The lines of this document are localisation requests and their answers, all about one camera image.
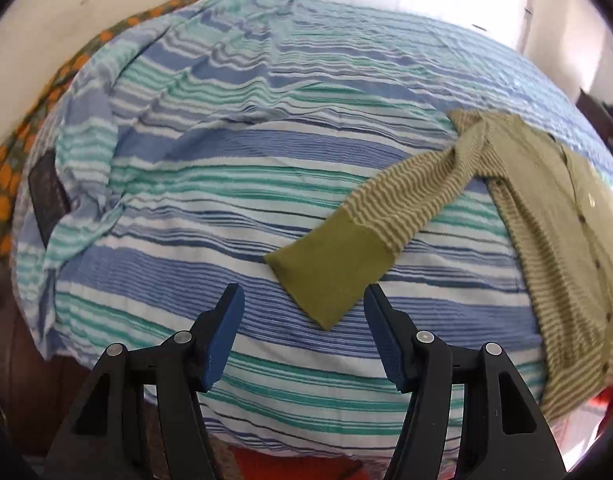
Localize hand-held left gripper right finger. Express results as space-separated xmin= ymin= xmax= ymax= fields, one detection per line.
xmin=363 ymin=284 xmax=568 ymax=480

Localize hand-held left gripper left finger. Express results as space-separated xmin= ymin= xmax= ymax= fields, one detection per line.
xmin=44 ymin=283 xmax=246 ymax=480

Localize green striped cardigan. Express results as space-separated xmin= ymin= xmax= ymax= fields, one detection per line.
xmin=263 ymin=110 xmax=613 ymax=421

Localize dark hanging clothes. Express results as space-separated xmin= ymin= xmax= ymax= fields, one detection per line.
xmin=576 ymin=87 xmax=613 ymax=161

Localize blue green striped bed blanket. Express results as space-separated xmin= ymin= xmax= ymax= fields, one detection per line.
xmin=11 ymin=0 xmax=613 ymax=461

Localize orange dotted green blanket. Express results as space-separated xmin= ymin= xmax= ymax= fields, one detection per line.
xmin=0 ymin=0 xmax=257 ymax=261

